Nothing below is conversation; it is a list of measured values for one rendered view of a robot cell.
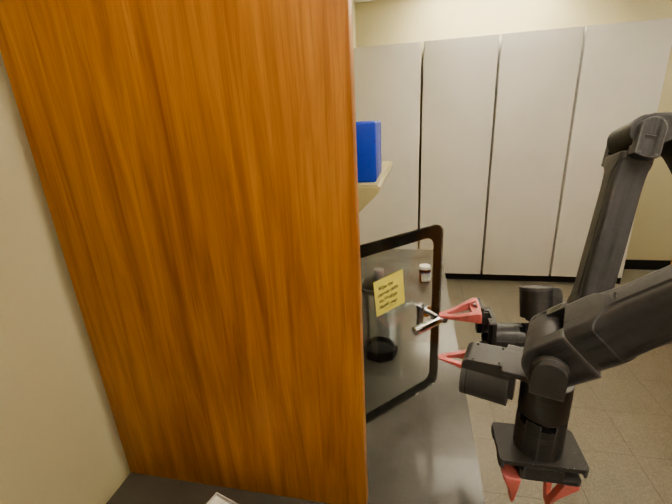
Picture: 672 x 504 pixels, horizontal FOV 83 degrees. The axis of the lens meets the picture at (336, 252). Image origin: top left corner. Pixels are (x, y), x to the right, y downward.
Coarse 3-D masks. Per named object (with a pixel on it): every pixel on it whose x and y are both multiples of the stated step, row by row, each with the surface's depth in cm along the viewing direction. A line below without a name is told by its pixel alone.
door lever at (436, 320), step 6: (426, 306) 82; (426, 312) 82; (432, 312) 81; (432, 318) 78; (438, 318) 78; (444, 318) 78; (420, 324) 76; (426, 324) 76; (432, 324) 77; (438, 324) 78; (414, 330) 75; (420, 330) 75; (426, 330) 76
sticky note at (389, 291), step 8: (400, 272) 75; (384, 280) 73; (392, 280) 74; (400, 280) 75; (376, 288) 72; (384, 288) 73; (392, 288) 74; (400, 288) 76; (376, 296) 72; (384, 296) 74; (392, 296) 75; (400, 296) 76; (376, 304) 73; (384, 304) 74; (392, 304) 76; (400, 304) 77; (376, 312) 74; (384, 312) 75
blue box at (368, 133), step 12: (360, 132) 56; (372, 132) 56; (360, 144) 57; (372, 144) 56; (360, 156) 57; (372, 156) 57; (360, 168) 58; (372, 168) 58; (360, 180) 59; (372, 180) 58
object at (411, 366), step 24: (384, 240) 70; (408, 240) 74; (432, 240) 78; (384, 264) 72; (408, 264) 75; (432, 264) 80; (408, 288) 77; (432, 288) 82; (408, 312) 79; (384, 336) 77; (408, 336) 81; (432, 336) 86; (384, 360) 78; (408, 360) 83; (432, 360) 88; (384, 384) 80; (408, 384) 85; (432, 384) 91; (384, 408) 82
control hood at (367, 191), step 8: (384, 168) 74; (384, 176) 66; (360, 184) 57; (368, 184) 57; (376, 184) 57; (360, 192) 57; (368, 192) 57; (376, 192) 57; (360, 200) 57; (368, 200) 57; (360, 208) 58
